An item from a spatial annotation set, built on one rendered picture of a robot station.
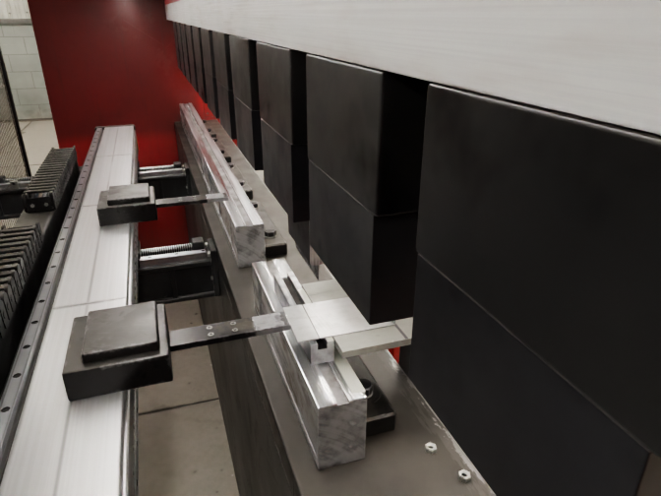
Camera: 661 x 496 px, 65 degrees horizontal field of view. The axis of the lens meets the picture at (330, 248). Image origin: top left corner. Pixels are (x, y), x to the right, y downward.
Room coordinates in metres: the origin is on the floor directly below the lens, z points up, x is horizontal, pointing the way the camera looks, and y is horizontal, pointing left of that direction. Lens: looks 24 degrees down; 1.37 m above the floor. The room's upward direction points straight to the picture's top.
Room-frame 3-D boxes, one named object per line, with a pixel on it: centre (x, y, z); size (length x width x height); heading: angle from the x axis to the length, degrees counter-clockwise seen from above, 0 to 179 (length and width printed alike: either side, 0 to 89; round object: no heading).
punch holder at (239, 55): (0.76, 0.08, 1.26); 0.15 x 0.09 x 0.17; 19
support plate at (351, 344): (0.64, -0.11, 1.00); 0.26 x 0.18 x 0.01; 109
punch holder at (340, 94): (0.38, -0.04, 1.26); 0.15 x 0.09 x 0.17; 19
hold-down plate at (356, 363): (0.65, -0.01, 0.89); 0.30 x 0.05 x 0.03; 19
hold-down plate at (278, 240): (1.18, 0.17, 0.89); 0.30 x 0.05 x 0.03; 19
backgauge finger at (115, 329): (0.54, 0.18, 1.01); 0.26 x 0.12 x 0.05; 109
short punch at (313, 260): (0.59, 0.03, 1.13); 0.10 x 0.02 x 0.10; 19
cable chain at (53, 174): (1.19, 0.66, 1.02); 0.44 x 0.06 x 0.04; 19
